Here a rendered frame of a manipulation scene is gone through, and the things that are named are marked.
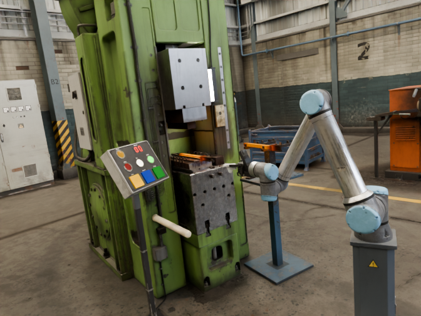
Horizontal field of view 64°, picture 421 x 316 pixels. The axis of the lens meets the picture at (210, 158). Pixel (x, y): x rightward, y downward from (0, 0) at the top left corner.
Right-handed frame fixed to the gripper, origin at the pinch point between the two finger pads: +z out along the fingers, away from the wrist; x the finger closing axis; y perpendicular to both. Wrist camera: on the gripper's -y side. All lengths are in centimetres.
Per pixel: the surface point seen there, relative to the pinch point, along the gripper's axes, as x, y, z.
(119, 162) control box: -69, -12, 13
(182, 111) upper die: -12.3, -34.5, 33.0
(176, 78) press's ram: -14, -57, 33
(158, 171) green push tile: -43.9, -1.4, 16.9
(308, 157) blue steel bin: 330, 79, 203
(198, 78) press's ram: 4, -56, 33
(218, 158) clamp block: 14.3, 3.8, 33.0
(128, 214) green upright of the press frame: -43, 42, 85
